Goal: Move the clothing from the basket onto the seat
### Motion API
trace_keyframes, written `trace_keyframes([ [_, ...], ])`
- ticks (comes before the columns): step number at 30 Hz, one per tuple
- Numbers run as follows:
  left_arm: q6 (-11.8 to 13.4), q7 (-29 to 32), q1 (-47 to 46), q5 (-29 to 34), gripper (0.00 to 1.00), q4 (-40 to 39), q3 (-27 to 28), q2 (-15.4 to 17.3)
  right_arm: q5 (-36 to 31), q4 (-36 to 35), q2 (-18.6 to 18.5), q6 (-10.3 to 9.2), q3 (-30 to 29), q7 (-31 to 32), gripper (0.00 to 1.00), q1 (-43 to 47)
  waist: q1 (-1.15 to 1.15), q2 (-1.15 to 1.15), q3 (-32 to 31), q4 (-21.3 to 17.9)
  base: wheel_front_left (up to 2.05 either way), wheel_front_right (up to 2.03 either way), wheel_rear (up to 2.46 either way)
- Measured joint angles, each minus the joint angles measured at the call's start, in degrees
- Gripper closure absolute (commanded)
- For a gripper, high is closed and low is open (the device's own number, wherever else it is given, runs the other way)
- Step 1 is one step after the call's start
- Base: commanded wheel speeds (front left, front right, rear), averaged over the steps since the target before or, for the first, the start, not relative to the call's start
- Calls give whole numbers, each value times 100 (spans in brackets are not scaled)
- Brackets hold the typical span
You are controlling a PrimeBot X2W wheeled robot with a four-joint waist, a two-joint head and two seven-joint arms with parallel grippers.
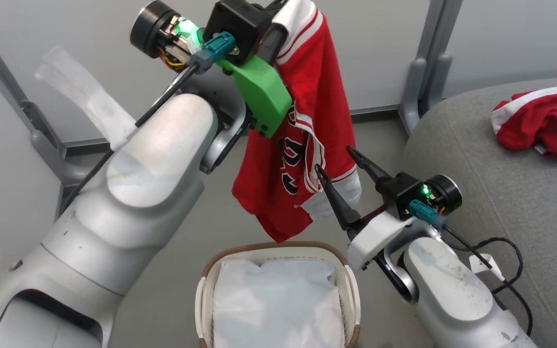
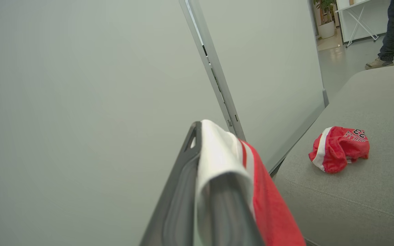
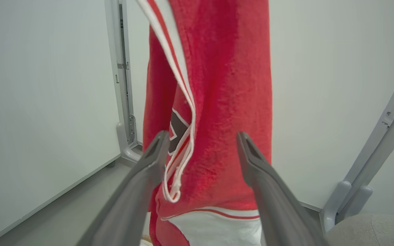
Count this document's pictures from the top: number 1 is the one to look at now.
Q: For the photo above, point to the grey fabric sofa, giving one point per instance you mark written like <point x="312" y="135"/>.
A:
<point x="452" y="145"/>

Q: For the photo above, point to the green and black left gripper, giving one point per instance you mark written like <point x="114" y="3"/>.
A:
<point x="259" y="92"/>

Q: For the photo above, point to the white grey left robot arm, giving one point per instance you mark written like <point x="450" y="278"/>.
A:
<point x="138" y="193"/>

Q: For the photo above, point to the grey metal partition post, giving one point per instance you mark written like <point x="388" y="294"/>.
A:
<point x="41" y="140"/>
<point x="428" y="72"/>

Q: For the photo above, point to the translucent white tape strip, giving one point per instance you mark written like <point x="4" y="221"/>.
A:
<point x="85" y="96"/>

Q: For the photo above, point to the red garment with white band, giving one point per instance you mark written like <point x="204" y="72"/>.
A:
<point x="544" y="125"/>

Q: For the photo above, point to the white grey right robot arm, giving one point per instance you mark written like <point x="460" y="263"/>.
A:
<point x="447" y="295"/>

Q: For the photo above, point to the white cloth basket liner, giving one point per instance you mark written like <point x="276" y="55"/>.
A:
<point x="278" y="304"/>

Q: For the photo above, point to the white basket with wicker rim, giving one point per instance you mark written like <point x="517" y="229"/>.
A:
<point x="351" y="290"/>

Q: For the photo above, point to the red jersey with black lettering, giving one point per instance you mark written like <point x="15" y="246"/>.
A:
<point x="307" y="96"/>

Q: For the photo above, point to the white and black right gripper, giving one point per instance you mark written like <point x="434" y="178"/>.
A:
<point x="375" y="241"/>

